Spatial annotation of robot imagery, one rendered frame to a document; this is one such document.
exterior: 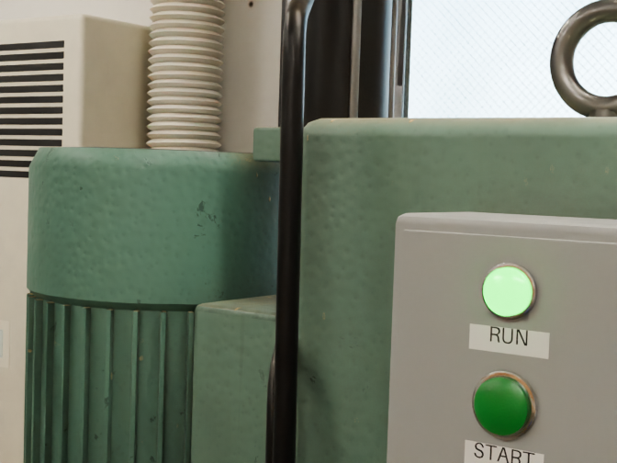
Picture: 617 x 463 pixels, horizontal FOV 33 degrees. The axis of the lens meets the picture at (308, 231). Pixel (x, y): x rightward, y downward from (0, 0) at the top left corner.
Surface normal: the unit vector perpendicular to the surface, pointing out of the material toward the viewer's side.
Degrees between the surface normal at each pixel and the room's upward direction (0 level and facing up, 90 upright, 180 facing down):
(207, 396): 90
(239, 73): 90
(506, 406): 89
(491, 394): 87
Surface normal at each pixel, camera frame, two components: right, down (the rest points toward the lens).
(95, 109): 0.83, 0.06
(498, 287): -0.62, -0.02
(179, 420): 0.24, 0.06
